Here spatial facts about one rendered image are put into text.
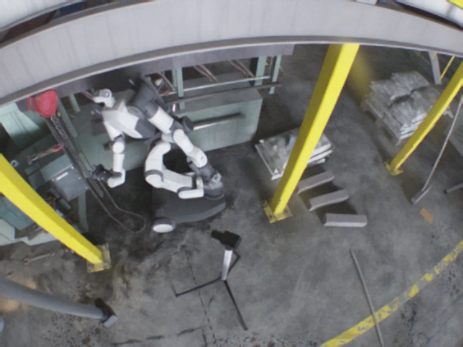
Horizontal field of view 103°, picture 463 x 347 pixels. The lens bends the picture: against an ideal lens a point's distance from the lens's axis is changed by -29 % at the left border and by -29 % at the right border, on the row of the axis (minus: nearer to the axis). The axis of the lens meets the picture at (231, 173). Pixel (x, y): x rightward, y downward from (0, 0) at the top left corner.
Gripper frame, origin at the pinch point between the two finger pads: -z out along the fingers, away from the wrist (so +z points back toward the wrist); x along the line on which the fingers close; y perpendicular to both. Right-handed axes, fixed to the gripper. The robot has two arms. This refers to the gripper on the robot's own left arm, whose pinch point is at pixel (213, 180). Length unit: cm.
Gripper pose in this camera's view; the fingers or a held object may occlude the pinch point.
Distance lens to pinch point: 175.4
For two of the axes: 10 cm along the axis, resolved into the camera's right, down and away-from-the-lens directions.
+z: -4.0, -5.8, -7.1
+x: -4.5, 8.0, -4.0
